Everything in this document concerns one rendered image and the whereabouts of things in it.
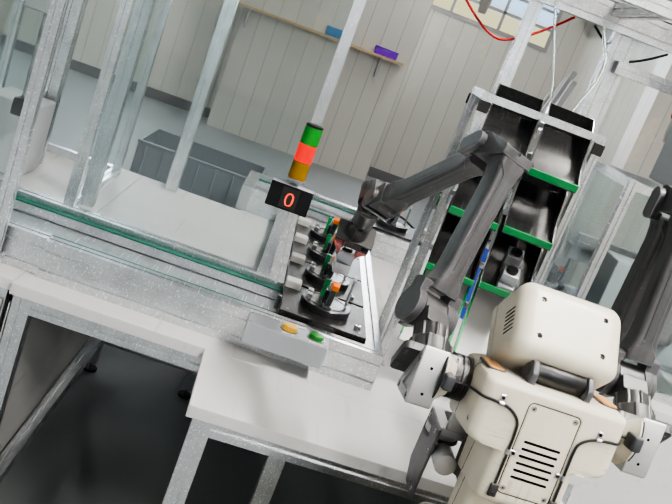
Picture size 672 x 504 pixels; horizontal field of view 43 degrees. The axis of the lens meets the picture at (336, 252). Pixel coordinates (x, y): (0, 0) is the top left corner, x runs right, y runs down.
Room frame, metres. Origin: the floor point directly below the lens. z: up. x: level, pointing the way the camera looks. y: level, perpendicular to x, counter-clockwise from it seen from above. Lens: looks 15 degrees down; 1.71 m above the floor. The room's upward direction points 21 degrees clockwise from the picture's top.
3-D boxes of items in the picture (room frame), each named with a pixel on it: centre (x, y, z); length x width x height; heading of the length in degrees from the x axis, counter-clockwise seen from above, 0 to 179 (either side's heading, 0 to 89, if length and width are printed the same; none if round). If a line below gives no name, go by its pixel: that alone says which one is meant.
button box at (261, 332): (1.99, 0.04, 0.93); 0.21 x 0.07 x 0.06; 95
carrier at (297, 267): (2.47, 0.00, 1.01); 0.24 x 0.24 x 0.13; 5
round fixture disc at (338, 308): (2.21, -0.03, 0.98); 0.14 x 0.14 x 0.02
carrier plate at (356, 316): (2.21, -0.03, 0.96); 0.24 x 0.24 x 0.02; 5
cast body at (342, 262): (2.22, -0.03, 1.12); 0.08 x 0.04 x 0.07; 6
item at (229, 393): (2.04, -0.22, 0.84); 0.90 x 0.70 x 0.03; 98
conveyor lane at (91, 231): (2.21, 0.28, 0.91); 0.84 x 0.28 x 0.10; 95
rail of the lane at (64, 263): (2.03, 0.23, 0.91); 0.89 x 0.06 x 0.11; 95
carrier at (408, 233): (3.57, -0.18, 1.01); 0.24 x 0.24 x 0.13; 5
